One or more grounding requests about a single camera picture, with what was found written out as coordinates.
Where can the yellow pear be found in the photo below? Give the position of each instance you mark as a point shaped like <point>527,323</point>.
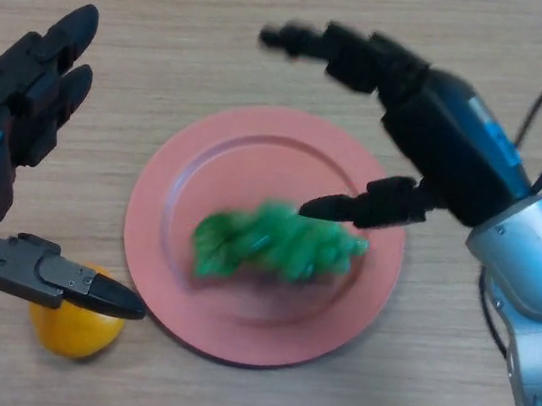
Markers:
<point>73,332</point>

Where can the green grapes bunch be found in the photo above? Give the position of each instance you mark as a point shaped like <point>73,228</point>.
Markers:
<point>269,248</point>

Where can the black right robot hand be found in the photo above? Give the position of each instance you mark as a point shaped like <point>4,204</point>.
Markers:
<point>451,142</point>

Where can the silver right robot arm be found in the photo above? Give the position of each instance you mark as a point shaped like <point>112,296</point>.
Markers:
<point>539,271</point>

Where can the pink round plate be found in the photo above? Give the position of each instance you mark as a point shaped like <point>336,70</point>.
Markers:
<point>246,310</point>

